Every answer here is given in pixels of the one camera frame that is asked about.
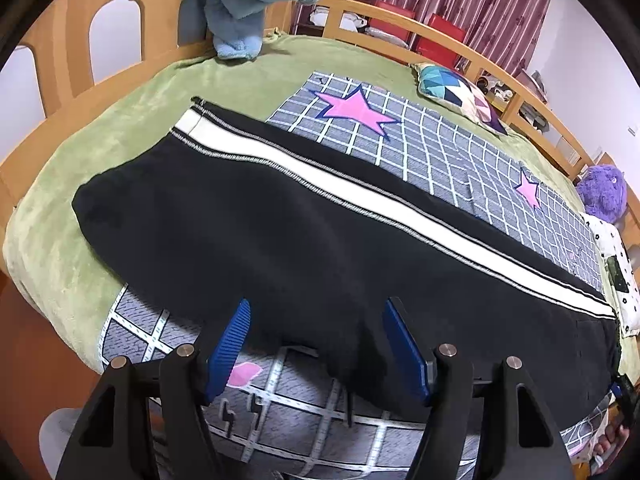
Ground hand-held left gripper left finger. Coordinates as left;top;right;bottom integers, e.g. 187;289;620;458
55;299;252;480

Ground blue plush toy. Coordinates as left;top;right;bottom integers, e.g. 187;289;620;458
202;0;323;61

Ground black pants with white stripe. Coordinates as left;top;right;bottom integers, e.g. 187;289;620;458
71;95;623;428

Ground green fleece blanket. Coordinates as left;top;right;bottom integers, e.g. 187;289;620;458
2;35;640;376

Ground red chair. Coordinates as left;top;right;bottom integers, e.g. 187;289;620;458
416;14;468;62
372;0;416;50

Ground person's right hand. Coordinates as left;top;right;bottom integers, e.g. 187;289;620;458
595;425;628;468

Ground grey round object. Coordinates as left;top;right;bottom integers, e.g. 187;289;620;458
39;407;96;468

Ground geometric patterned pillow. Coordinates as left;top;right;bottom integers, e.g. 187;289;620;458
411;62;510;136

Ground dark green pouch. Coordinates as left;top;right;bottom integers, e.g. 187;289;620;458
604;255;631;295

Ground purple fluffy plush toy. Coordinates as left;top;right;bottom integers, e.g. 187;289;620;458
575;162;628;222

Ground grey grid blanket with stars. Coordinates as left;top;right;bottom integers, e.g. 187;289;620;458
97;72;621;480

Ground white floral pillow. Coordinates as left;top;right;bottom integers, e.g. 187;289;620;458
582;212;640;337

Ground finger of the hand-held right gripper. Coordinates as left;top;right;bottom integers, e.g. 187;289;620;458
611;374;635;431

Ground wooden bed frame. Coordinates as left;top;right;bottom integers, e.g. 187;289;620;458
0;0;640;281

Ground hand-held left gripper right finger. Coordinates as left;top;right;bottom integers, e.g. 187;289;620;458
382;297;576;480

